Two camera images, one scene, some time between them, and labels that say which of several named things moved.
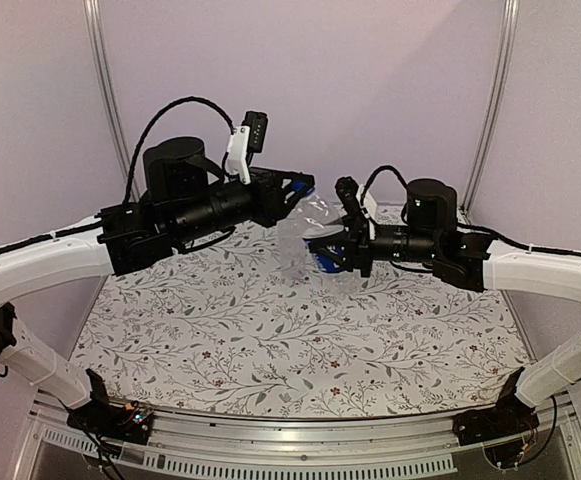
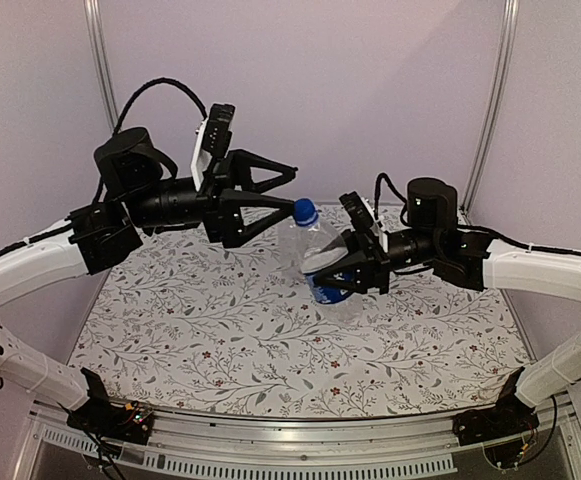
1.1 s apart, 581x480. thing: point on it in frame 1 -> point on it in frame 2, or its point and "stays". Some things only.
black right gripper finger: x=328 y=229 -> x=347 y=267
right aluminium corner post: x=510 y=41 stays
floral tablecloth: x=219 y=330 stays
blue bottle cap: x=300 y=185 -> x=305 y=212
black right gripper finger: x=340 y=262 -> x=346 y=286
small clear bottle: x=291 y=255 stays
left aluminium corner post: x=93 y=28 stays
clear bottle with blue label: x=305 y=213 -> x=294 y=244
